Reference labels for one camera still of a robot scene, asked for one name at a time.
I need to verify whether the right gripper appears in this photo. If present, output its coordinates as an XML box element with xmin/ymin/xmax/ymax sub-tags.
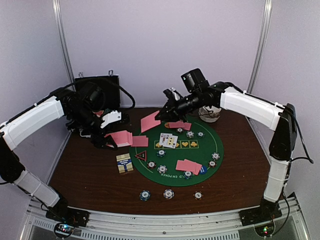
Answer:
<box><xmin>155</xmin><ymin>90</ymin><xmax>203</xmax><ymax>123</ymax></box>

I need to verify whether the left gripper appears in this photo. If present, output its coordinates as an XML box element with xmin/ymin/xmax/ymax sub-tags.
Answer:
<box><xmin>69</xmin><ymin>105</ymin><xmax>118</xmax><ymax>150</ymax></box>

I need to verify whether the red card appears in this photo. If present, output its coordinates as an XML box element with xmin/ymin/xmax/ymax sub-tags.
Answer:
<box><xmin>168</xmin><ymin>121</ymin><xmax>192</xmax><ymax>131</ymax></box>
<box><xmin>183</xmin><ymin>159</ymin><xmax>202</xmax><ymax>175</ymax></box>
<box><xmin>175</xmin><ymin>160</ymin><xmax>197</xmax><ymax>173</ymax></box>
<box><xmin>131</xmin><ymin>135</ymin><xmax>149</xmax><ymax>147</ymax></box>

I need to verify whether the red playing card deck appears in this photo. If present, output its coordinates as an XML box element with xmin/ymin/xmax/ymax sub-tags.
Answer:
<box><xmin>104</xmin><ymin>130</ymin><xmax>133</xmax><ymax>147</ymax></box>

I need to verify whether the face up king card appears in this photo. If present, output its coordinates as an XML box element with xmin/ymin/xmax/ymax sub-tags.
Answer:
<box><xmin>159</xmin><ymin>132</ymin><xmax>172</xmax><ymax>146</ymax></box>

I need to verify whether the blue tan chip stack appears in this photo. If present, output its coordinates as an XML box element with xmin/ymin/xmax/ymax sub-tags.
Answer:
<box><xmin>163</xmin><ymin>189</ymin><xmax>175</xmax><ymax>200</ymax></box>

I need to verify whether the green blue chip stack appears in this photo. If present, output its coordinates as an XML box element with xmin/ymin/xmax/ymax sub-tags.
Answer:
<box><xmin>139</xmin><ymin>190</ymin><xmax>151</xmax><ymax>202</ymax></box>

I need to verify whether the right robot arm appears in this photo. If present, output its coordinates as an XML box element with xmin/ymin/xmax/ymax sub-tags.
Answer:
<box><xmin>155</xmin><ymin>68</ymin><xmax>302</xmax><ymax>221</ymax></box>

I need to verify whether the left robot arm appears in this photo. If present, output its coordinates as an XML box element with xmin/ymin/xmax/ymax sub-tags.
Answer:
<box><xmin>0</xmin><ymin>79</ymin><xmax>125</xmax><ymax>222</ymax></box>

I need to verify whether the teal chip row in case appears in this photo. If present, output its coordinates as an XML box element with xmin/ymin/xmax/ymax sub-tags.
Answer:
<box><xmin>103</xmin><ymin>109</ymin><xmax>113</xmax><ymax>115</ymax></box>

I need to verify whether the white ceramic lower bowl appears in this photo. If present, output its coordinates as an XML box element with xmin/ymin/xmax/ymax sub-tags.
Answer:
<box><xmin>198</xmin><ymin>106</ymin><xmax>222</xmax><ymax>123</ymax></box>

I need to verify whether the black poker chip case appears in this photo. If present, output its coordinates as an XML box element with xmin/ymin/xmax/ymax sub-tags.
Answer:
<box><xmin>64</xmin><ymin>76</ymin><xmax>120</xmax><ymax>135</ymax></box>

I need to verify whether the green round poker mat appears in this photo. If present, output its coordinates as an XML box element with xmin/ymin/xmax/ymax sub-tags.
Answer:
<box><xmin>129</xmin><ymin>116</ymin><xmax>224</xmax><ymax>187</ymax></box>

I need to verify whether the gold card deck box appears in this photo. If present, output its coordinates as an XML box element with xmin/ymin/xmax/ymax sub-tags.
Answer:
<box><xmin>116</xmin><ymin>153</ymin><xmax>134</xmax><ymax>174</ymax></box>

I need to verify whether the black red triangle token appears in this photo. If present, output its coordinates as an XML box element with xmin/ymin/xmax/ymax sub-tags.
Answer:
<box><xmin>135</xmin><ymin>150</ymin><xmax>147</xmax><ymax>162</ymax></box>

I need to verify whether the blue round blind button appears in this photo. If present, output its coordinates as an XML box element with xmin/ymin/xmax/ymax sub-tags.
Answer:
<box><xmin>199</xmin><ymin>165</ymin><xmax>208</xmax><ymax>175</ymax></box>

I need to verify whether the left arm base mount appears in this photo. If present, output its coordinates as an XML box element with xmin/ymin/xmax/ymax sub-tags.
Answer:
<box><xmin>45</xmin><ymin>207</ymin><xmax>90</xmax><ymax>228</ymax></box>

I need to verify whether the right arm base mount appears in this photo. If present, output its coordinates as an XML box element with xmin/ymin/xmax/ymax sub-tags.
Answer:
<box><xmin>239</xmin><ymin>207</ymin><xmax>283</xmax><ymax>227</ymax></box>

